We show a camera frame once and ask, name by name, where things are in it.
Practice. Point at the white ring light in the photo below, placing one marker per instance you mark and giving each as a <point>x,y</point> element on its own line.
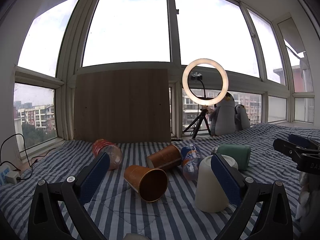
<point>215,65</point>

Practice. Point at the blue orange soda bottle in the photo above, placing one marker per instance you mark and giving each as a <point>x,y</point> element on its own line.
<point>191,158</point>

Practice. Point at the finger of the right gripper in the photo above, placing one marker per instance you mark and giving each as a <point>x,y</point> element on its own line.
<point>303,142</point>
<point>297,153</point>

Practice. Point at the orange paper cup open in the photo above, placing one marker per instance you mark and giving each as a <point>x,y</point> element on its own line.
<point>149,183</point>

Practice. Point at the brown paper cup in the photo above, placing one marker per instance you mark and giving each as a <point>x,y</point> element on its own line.
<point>165,158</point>

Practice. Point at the green insulated mug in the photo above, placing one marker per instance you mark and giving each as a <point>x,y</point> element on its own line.
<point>240,153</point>

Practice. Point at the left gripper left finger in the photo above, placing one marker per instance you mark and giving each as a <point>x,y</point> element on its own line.
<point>45,217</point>

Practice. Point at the small grey penguin plush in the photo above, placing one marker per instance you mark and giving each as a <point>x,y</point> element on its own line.
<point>241,118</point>

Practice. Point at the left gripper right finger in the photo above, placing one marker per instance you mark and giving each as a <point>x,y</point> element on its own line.
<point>274,220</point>

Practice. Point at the wooden board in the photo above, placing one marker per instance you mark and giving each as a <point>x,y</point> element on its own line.
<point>122,106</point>

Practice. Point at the large grey penguin plush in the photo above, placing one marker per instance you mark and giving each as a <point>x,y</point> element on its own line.
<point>222,118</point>

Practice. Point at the white power strip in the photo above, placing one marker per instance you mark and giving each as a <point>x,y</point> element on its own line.
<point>4,169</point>

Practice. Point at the phone holder camera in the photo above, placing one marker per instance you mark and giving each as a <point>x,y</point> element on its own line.
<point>198,77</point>

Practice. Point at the white power adapter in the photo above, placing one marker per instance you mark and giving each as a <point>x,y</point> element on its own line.
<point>12,177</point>

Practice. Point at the white plastic cup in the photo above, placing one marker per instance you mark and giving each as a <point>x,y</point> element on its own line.
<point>209,196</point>

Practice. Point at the red lidded plastic cup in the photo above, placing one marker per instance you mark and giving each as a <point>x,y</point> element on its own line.
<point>114,152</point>

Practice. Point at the black tripod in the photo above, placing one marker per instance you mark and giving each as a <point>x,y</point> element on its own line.
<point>195,125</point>

